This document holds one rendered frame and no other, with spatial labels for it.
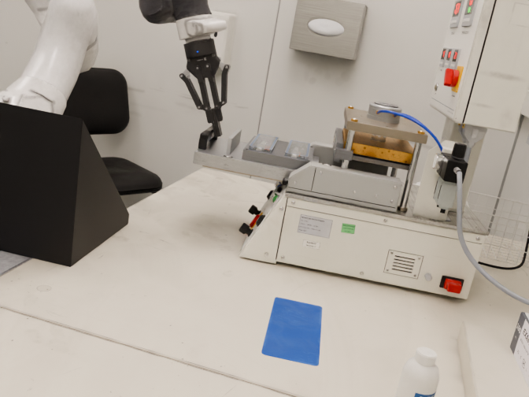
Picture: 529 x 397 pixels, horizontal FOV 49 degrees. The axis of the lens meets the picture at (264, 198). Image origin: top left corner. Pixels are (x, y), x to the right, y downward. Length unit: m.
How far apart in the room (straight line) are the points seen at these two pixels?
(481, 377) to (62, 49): 1.08
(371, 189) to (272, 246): 0.26
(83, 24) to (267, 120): 1.64
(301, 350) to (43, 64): 0.83
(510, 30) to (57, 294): 1.02
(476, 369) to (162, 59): 2.39
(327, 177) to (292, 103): 1.61
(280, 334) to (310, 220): 0.34
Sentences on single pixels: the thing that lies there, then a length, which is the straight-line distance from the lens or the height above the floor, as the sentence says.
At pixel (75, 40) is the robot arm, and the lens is 1.43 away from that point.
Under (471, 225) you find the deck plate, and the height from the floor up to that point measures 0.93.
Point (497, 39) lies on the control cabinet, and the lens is 1.31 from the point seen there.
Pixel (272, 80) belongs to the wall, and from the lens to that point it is 2.91.
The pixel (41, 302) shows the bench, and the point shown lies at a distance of 1.11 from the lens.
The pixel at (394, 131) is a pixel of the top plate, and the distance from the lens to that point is 1.32.
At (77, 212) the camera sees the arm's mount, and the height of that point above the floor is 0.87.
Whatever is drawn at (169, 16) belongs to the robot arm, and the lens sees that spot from 1.49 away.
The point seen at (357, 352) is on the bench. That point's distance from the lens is 1.09.
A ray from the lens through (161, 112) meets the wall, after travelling 3.11.
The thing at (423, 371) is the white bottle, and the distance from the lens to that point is 0.84.
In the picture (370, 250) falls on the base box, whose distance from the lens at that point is 1.35.
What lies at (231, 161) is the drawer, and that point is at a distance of 1.37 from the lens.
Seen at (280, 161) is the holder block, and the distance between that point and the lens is 1.37.
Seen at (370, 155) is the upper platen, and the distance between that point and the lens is 1.36.
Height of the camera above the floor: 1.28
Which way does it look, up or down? 16 degrees down
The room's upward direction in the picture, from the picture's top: 10 degrees clockwise
